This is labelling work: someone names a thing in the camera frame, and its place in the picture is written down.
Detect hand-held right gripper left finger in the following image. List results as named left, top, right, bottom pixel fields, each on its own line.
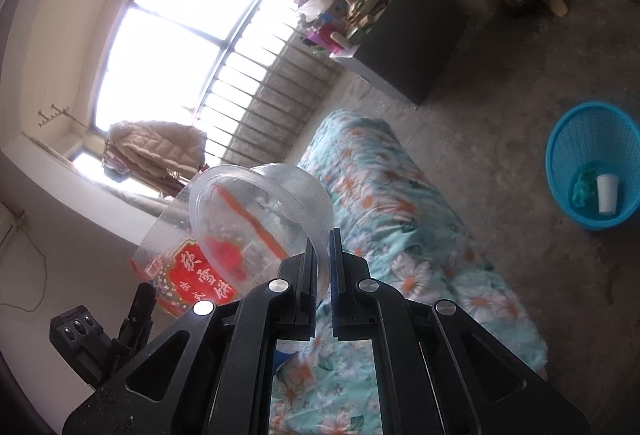
left=62, top=239, right=322, bottom=435

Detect blue plastic mesh basket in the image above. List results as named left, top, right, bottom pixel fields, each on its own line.
left=545, top=102, right=640, bottom=232

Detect green crumpled wrapper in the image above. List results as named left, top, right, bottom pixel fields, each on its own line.
left=572, top=169, right=599, bottom=212

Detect black cabinet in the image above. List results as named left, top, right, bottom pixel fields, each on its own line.
left=329, top=0, right=469, bottom=106

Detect window with dark frame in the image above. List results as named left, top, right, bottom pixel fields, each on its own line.
left=70, top=0, right=303, bottom=176

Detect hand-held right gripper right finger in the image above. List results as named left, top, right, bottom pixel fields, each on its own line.
left=330, top=227, right=592, bottom=435

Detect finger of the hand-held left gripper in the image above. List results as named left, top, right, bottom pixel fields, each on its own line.
left=116, top=282, right=157, bottom=366

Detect white paper cup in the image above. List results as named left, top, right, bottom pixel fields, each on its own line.
left=596, top=173, right=620, bottom=216

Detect clutter of bottles and boxes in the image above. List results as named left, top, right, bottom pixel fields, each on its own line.
left=292, top=0, right=401, bottom=62

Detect clear plastic cup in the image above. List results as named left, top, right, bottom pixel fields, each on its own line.
left=189, top=162, right=335, bottom=303

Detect floral turquoise blanket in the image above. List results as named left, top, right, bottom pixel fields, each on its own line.
left=270, top=109, right=549, bottom=435

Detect metal wall hooks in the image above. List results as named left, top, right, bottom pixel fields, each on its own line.
left=36, top=103, right=77, bottom=128

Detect metal window railing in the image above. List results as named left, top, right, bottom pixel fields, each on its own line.
left=199, top=32, right=347, bottom=172

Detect thin wall cable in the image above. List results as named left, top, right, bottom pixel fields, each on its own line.
left=0, top=214, right=49, bottom=314

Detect beige padded jacket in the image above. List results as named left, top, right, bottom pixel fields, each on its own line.
left=102, top=119, right=209, bottom=196

